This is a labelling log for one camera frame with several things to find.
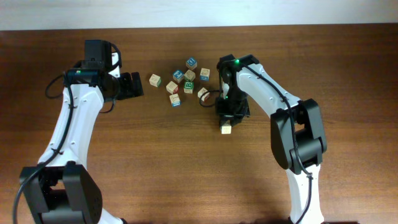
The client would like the blue C block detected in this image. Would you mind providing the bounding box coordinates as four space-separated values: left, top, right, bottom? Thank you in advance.
185 57 198 70

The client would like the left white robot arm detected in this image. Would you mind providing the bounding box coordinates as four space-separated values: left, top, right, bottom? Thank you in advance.
13 58 144 223

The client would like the plain wooden block centre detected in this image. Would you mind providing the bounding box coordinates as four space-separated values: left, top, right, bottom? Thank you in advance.
184 70 196 82

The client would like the wooden block red side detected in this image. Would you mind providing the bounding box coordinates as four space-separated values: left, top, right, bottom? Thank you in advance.
166 81 178 95

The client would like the green B block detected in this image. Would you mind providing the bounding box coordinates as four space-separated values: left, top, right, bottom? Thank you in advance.
183 82 194 94

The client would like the wooden leaf E block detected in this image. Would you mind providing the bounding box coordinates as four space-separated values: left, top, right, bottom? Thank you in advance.
198 87 210 102

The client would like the wooden block blue base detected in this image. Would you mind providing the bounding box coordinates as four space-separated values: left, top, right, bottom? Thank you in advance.
200 68 210 82

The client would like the wooden block green side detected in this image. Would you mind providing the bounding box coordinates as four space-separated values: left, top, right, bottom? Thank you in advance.
149 74 162 88

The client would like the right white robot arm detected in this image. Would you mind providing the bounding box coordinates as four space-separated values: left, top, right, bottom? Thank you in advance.
215 55 327 223

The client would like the wooden block blue J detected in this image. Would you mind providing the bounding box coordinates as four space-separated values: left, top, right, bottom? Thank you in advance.
169 93 181 107

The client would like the red Y block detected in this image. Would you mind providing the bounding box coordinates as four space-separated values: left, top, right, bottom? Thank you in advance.
220 123 232 134

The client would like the blue letter block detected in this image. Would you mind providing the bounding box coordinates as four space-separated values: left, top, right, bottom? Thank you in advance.
172 70 184 83

